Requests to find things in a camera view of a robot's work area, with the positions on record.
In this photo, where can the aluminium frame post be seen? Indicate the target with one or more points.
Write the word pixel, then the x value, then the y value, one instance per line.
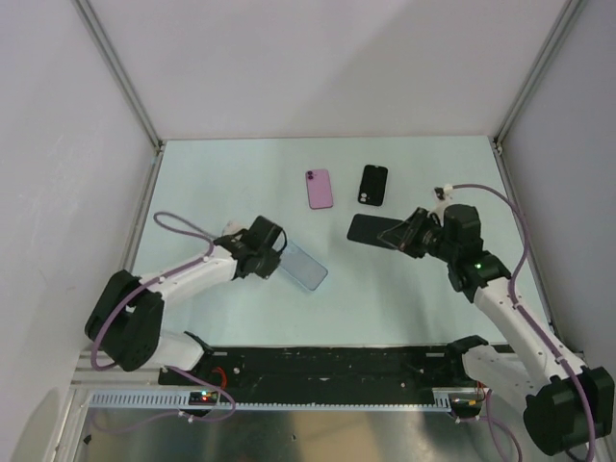
pixel 111 59
pixel 559 31

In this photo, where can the aluminium front frame rail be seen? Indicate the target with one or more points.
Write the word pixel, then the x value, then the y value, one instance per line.
pixel 86 375

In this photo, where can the grey slotted cable duct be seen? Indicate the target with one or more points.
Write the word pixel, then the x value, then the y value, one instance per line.
pixel 179 400

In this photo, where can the controller board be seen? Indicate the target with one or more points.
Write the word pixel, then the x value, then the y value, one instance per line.
pixel 465 408
pixel 204 397

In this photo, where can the right aluminium frame post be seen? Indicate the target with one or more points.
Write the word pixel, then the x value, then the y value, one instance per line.
pixel 559 31

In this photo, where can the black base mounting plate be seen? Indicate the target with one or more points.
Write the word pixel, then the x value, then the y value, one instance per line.
pixel 372 374

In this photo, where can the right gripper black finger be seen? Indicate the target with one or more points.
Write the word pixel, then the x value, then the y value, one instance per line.
pixel 403 239
pixel 418 223

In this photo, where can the left aluminium frame post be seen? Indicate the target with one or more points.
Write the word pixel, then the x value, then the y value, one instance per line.
pixel 111 59

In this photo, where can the right controller board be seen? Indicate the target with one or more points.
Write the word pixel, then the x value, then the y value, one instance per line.
pixel 465 408

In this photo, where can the light blue phone case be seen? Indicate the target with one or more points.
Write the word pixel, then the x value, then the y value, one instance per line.
pixel 302 267

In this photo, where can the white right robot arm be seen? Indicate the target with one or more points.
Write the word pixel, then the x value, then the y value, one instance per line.
pixel 564 403

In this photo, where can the pink smartphone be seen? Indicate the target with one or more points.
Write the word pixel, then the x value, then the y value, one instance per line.
pixel 319 190

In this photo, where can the left controller board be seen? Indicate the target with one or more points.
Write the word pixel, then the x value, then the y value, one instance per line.
pixel 204 397

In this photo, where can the teal smartphone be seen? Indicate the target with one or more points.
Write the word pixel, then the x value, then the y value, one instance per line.
pixel 374 230

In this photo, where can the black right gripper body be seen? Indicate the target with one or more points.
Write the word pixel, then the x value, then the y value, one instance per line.
pixel 437 246

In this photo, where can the black phone case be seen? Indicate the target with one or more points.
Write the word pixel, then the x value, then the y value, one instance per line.
pixel 373 185

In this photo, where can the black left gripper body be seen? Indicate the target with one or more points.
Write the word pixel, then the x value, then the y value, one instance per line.
pixel 269 259

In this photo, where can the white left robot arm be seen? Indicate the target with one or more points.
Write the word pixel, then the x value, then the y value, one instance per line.
pixel 126 324

